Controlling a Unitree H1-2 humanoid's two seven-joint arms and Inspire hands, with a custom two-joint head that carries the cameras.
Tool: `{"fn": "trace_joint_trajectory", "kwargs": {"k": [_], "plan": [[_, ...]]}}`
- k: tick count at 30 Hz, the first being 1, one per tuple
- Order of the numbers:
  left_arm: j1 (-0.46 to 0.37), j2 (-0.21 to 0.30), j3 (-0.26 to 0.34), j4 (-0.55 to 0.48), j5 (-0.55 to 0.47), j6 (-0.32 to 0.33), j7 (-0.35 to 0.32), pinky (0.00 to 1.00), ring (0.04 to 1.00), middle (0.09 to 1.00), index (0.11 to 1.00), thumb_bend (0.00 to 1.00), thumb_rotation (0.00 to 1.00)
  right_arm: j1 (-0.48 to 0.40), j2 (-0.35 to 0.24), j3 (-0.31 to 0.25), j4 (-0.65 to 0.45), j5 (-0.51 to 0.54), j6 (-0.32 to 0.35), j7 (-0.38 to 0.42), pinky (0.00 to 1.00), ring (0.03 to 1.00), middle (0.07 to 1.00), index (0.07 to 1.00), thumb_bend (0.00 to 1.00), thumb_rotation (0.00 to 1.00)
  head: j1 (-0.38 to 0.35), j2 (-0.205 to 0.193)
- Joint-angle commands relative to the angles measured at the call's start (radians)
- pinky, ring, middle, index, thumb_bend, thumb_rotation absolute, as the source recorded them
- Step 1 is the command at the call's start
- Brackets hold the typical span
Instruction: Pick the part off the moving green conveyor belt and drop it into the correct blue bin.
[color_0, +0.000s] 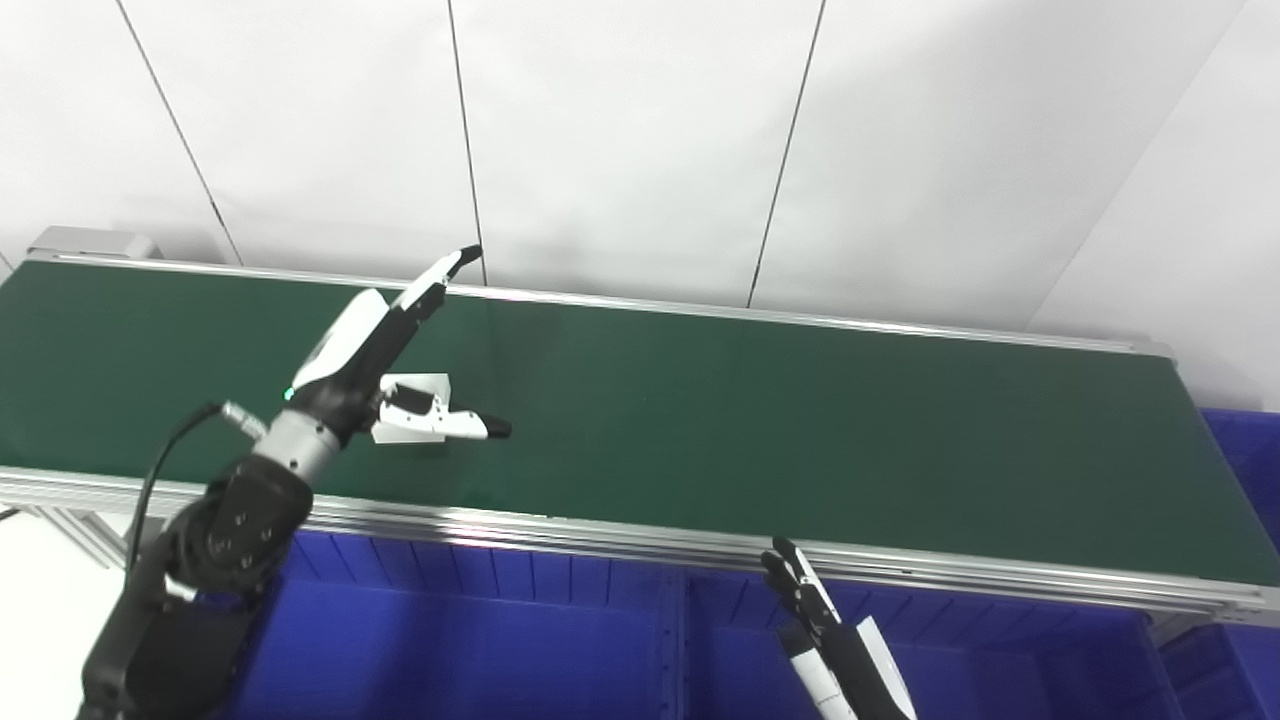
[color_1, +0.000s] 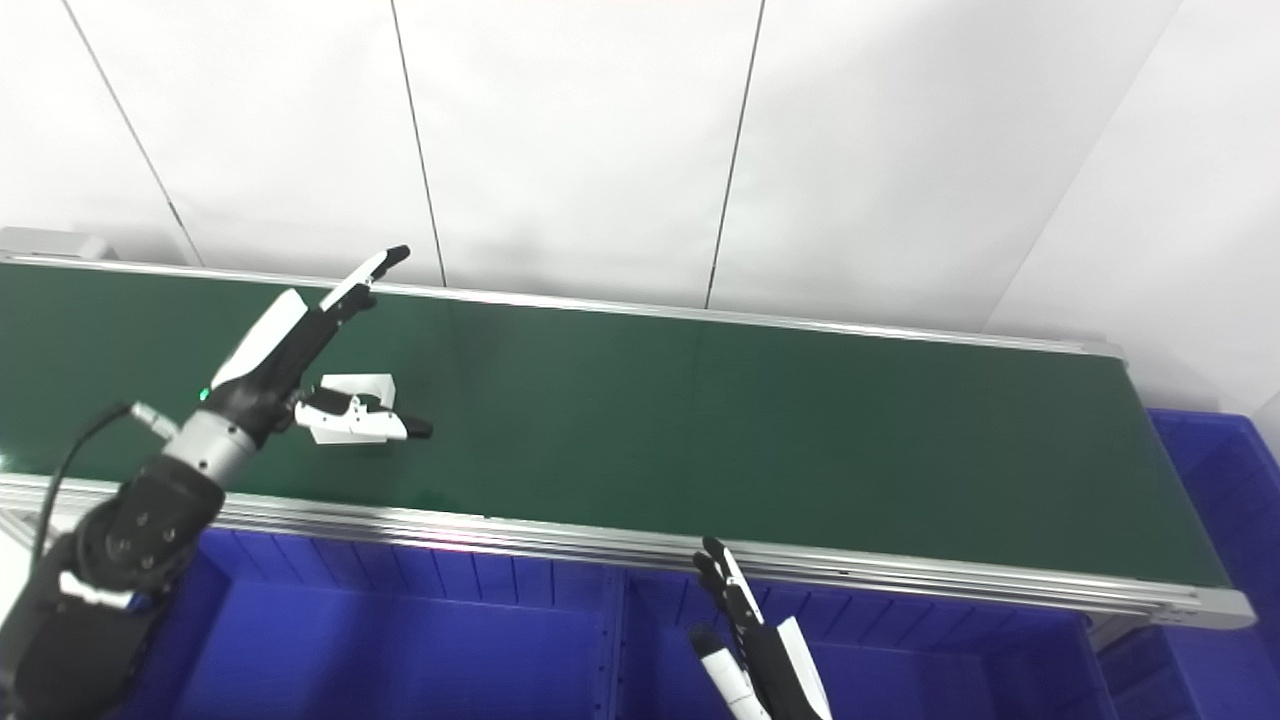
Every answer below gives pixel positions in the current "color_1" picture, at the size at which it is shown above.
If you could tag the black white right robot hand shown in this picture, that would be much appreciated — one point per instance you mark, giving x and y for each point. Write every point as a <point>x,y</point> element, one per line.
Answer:
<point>770,670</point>

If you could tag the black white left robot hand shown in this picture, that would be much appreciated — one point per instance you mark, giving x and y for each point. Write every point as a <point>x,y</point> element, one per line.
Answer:
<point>270,365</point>

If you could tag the white square part round hole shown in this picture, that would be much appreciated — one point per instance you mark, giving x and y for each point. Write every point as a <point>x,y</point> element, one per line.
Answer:
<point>372,385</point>

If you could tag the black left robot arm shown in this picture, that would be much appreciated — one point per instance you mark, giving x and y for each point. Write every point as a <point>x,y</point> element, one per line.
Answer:
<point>130,540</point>

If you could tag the green conveyor belt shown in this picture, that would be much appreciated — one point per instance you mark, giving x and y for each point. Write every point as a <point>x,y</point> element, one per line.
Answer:
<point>750,440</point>
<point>900,580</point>

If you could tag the blue plastic bin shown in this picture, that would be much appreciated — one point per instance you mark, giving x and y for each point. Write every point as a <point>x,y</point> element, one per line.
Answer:
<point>1220,520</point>
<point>400,640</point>
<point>950,670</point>

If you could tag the grey conveyor motor box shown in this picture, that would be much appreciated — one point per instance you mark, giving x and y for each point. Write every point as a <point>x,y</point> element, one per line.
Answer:
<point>50,244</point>

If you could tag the aluminium conveyor leg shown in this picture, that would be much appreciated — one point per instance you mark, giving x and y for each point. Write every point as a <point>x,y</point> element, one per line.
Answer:
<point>1115,628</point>
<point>15,525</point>

